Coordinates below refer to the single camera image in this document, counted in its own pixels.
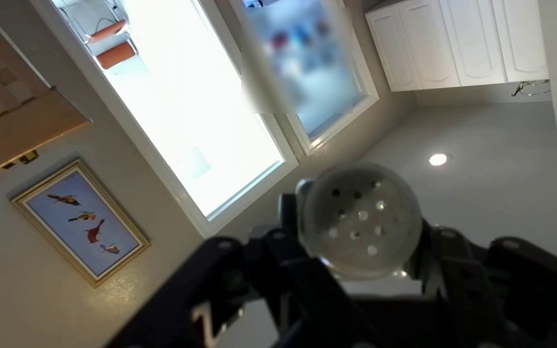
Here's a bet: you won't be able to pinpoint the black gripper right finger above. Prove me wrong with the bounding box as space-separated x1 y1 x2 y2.
412 224 557 348

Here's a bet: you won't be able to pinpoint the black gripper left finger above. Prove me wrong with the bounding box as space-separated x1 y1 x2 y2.
103 191 345 348

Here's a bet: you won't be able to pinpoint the framed bird picture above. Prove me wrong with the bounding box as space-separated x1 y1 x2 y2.
14 158 151 286

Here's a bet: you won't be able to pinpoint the white kitchen cabinets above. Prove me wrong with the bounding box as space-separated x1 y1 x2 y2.
366 0 550 90

